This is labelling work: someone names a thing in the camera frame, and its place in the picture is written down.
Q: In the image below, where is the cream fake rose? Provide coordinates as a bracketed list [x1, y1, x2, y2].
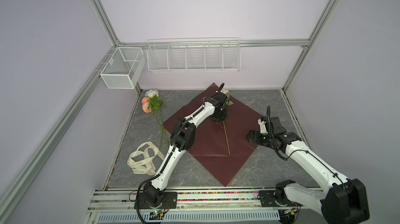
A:
[220, 89, 234, 156]

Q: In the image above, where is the dark red wrapping paper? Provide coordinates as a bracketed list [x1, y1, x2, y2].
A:
[168, 90, 277, 188]

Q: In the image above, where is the white fake flower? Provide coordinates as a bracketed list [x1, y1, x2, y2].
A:
[141, 89, 166, 149]

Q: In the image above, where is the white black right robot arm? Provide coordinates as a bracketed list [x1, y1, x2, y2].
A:
[246, 116, 370, 224]

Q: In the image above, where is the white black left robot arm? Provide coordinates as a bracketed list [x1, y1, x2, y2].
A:
[127, 88, 229, 209]

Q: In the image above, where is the cream printed ribbon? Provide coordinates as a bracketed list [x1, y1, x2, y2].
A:
[127, 141, 165, 176]

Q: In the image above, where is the small white mesh basket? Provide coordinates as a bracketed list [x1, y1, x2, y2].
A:
[100, 47, 145, 89]

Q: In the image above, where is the white perforated vent panel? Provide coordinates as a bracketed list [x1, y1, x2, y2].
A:
[95, 209, 280, 224]

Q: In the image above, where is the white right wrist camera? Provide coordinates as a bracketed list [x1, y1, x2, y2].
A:
[257, 117, 268, 134]

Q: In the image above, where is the black corrugated left cable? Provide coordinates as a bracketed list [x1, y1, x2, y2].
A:
[134, 82, 226, 224]

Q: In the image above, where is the long white wire basket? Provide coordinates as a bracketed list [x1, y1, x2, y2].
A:
[147, 38, 242, 73]

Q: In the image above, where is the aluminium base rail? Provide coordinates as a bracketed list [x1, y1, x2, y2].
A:
[83, 187, 310, 224]

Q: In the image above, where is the aluminium frame profile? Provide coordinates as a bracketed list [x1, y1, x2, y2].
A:
[1, 0, 340, 224]

